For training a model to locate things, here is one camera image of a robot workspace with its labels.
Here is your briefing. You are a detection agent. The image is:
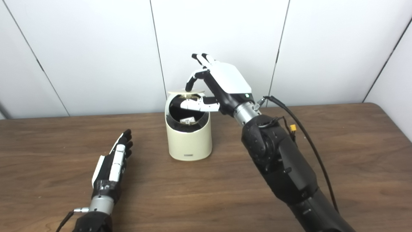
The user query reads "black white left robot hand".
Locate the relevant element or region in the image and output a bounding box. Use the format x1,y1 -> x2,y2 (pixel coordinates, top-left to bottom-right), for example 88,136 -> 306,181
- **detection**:
91,129 -> 133,203

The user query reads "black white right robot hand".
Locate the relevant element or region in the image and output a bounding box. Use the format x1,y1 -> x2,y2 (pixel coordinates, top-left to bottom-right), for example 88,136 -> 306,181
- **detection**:
180,53 -> 255,116

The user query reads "round cream bin lid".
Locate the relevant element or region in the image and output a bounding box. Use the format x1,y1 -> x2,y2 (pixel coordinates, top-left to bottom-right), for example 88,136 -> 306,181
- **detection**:
169,89 -> 206,97

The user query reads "cream-colored bin body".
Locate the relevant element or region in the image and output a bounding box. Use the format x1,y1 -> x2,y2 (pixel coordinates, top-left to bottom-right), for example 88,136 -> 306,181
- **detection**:
165,91 -> 213,161

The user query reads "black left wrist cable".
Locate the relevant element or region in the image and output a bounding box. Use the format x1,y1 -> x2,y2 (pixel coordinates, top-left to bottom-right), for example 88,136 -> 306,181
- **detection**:
55,207 -> 90,232

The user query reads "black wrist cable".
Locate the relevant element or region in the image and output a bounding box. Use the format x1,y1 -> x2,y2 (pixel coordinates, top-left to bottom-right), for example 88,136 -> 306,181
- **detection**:
256,96 -> 339,213
55,207 -> 90,232

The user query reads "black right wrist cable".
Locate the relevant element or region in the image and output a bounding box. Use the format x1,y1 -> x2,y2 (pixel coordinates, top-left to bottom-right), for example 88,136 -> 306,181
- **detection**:
256,96 -> 339,213

